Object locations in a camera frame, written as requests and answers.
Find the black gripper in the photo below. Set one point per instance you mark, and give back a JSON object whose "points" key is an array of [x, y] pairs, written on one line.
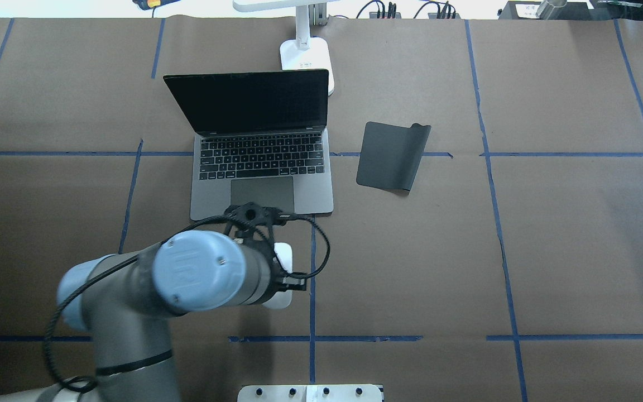
{"points": [[290, 282]]}

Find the white computer mouse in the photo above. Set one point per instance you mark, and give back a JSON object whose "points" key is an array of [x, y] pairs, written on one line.
{"points": [[282, 299]]}

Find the grey laptop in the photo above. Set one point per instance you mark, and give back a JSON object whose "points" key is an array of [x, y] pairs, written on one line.
{"points": [[260, 137]]}

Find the black mouse pad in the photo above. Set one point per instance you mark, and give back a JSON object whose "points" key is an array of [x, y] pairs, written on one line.
{"points": [[390, 155]]}

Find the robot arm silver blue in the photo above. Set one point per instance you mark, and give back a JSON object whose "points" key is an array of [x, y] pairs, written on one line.
{"points": [[126, 302]]}

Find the white desk lamp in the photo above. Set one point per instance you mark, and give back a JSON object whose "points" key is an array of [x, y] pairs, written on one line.
{"points": [[304, 51]]}

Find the orange black hub far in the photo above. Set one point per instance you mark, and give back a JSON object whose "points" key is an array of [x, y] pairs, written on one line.
{"points": [[380, 10]]}

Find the orange black hub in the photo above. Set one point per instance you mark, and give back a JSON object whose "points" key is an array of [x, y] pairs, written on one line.
{"points": [[444, 10], [380, 10]]}

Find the orange black hub near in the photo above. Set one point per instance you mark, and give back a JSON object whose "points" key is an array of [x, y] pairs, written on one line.
{"points": [[444, 10]]}

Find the black stand block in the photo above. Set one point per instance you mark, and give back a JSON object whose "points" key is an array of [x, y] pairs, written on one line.
{"points": [[525, 10]]}

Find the metal cylinder weight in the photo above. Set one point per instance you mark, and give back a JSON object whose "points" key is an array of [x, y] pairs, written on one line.
{"points": [[550, 9]]}

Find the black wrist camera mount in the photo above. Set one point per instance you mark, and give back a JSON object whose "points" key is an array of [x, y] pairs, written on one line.
{"points": [[255, 216]]}

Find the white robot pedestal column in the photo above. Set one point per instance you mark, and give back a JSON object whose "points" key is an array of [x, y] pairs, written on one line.
{"points": [[312, 392]]}

